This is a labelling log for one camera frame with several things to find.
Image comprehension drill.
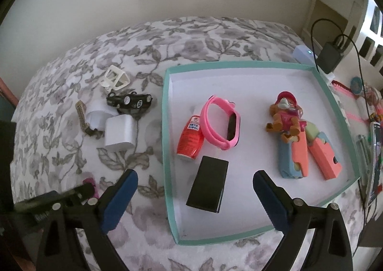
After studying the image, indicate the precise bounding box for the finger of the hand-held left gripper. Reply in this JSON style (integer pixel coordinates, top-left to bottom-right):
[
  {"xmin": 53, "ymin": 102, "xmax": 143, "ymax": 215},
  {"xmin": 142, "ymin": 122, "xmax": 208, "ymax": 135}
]
[{"xmin": 13, "ymin": 184, "xmax": 95, "ymax": 213}]

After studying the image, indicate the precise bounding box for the pink smartwatch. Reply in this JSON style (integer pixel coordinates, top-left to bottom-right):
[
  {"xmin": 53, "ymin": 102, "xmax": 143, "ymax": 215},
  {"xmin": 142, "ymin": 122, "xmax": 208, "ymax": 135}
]
[{"xmin": 200, "ymin": 95, "xmax": 241, "ymax": 152}]

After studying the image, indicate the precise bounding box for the white device with blue light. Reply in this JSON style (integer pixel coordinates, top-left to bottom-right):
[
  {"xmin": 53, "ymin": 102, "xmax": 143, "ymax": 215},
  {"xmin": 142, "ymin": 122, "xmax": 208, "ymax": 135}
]
[{"xmin": 293, "ymin": 45, "xmax": 318, "ymax": 65}]

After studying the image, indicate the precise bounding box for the round teal badge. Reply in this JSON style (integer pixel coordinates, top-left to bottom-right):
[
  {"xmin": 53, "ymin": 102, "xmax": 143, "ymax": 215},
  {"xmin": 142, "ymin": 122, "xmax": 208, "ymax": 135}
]
[{"xmin": 350, "ymin": 77, "xmax": 364, "ymax": 93}]

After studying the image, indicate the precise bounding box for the orange puppy toy figure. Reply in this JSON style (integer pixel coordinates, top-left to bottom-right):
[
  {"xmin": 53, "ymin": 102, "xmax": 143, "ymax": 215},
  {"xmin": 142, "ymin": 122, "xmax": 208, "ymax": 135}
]
[{"xmin": 266, "ymin": 91, "xmax": 307, "ymax": 143}]

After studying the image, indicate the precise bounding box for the white round plug adapter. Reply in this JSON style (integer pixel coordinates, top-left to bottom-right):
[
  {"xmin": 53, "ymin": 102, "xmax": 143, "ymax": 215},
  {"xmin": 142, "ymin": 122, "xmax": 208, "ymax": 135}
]
[{"xmin": 86, "ymin": 100, "xmax": 118, "ymax": 131}]

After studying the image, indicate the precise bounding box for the patterned gold black lighter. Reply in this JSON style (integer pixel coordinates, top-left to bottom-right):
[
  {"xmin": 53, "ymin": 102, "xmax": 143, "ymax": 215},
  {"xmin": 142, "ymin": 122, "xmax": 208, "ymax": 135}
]
[{"xmin": 76, "ymin": 100, "xmax": 93, "ymax": 137}]

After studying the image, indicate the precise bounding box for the large pastel folding toy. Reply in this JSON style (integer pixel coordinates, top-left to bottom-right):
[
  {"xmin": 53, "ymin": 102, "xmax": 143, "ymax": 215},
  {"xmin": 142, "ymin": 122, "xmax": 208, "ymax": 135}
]
[{"xmin": 305, "ymin": 121, "xmax": 342, "ymax": 181}]

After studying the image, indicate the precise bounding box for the white power strip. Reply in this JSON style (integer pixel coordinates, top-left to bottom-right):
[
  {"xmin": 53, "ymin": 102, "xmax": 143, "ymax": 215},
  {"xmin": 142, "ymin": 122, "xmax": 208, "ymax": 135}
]
[{"xmin": 321, "ymin": 72, "xmax": 337, "ymax": 86}]

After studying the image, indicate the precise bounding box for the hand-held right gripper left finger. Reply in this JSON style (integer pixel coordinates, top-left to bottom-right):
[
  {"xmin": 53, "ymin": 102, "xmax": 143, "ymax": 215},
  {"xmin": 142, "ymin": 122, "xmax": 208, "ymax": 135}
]
[{"xmin": 36, "ymin": 168, "xmax": 139, "ymax": 271}]

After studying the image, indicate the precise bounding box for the small red bottle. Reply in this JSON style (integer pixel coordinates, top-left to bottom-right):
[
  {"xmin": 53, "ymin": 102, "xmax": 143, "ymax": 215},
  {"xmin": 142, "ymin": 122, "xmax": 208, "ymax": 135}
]
[{"xmin": 176, "ymin": 114, "xmax": 205, "ymax": 161}]

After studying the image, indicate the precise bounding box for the black toy car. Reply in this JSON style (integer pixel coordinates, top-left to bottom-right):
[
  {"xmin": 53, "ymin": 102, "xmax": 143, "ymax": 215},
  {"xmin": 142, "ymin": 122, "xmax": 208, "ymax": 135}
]
[{"xmin": 107, "ymin": 91, "xmax": 153, "ymax": 110}]

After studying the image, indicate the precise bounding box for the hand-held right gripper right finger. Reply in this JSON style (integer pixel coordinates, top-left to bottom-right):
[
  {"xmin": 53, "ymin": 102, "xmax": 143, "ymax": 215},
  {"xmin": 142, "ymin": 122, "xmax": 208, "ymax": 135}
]
[{"xmin": 253, "ymin": 170, "xmax": 354, "ymax": 271}]

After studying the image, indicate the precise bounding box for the smartphone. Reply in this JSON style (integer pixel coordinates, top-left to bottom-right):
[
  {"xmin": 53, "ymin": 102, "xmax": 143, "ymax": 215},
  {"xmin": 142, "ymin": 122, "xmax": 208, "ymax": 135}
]
[{"xmin": 366, "ymin": 121, "xmax": 383, "ymax": 207}]

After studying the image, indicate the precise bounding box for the brown wooden frame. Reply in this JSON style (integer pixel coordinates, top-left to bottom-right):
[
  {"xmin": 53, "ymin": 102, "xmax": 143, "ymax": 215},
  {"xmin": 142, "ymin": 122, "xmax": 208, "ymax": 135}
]
[{"xmin": 0, "ymin": 76, "xmax": 20, "ymax": 108}]

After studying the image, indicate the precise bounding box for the black rectangular box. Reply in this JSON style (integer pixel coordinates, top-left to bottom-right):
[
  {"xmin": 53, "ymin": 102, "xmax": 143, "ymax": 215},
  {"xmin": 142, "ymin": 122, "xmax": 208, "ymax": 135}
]
[{"xmin": 186, "ymin": 156, "xmax": 229, "ymax": 214}]

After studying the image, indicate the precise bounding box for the teal cardboard box tray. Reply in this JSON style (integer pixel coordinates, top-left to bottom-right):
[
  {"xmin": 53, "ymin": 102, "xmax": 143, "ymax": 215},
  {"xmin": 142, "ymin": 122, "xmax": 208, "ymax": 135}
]
[{"xmin": 162, "ymin": 61, "xmax": 361, "ymax": 246}]

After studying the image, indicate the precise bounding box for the white square charger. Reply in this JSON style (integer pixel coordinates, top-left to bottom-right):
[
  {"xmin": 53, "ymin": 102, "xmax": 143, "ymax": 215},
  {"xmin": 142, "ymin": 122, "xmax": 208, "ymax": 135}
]
[{"xmin": 104, "ymin": 114, "xmax": 136, "ymax": 152}]

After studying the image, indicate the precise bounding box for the small pastel folding toy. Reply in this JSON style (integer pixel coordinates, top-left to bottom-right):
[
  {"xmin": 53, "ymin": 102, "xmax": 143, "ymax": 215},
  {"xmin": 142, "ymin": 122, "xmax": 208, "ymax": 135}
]
[{"xmin": 278, "ymin": 130, "xmax": 310, "ymax": 180}]

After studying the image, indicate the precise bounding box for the white hair claw clip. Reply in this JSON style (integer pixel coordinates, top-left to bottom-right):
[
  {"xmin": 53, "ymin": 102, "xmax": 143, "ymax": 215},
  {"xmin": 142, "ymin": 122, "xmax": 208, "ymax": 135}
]
[{"xmin": 102, "ymin": 65, "xmax": 130, "ymax": 91}]

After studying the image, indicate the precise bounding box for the black power adapter with cable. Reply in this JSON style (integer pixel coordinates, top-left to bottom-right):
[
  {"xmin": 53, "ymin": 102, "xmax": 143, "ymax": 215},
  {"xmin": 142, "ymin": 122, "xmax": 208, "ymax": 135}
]
[{"xmin": 310, "ymin": 18, "xmax": 377, "ymax": 208}]

